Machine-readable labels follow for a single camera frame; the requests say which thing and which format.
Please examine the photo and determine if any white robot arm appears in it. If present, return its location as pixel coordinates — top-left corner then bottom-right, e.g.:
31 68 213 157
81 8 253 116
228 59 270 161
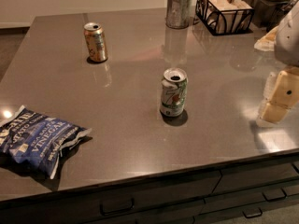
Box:
256 2 299 127

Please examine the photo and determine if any white green 7up can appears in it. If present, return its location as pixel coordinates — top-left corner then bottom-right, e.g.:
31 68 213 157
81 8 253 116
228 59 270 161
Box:
160 68 188 117

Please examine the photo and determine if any gold soda can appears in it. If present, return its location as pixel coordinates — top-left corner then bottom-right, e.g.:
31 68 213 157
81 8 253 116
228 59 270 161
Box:
84 22 108 63

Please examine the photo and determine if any yellow snack packet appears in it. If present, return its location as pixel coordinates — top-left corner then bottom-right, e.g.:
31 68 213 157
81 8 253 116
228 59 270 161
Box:
254 26 278 51

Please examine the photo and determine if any dark snack container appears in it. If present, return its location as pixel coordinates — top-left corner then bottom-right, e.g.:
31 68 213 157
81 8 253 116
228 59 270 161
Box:
243 0 296 30

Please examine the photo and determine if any right upper drawer front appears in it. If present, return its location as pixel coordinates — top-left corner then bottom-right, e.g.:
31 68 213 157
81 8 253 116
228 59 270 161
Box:
213 163 298 194

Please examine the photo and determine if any right lower drawer front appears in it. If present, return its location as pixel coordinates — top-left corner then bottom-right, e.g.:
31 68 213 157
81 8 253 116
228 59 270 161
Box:
194 185 299 224

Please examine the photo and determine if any metal utensil cup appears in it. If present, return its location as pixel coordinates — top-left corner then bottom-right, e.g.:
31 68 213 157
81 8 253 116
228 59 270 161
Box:
165 0 192 29

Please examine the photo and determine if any blue potato chip bag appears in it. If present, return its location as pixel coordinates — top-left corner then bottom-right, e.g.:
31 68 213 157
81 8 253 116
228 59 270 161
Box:
0 105 91 179

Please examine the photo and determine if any black wire napkin basket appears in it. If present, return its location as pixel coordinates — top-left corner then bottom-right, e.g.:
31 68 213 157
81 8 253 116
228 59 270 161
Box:
194 0 254 35

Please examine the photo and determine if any left drawer front with handle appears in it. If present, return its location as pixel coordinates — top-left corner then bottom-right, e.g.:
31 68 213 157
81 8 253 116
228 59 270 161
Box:
0 171 221 224

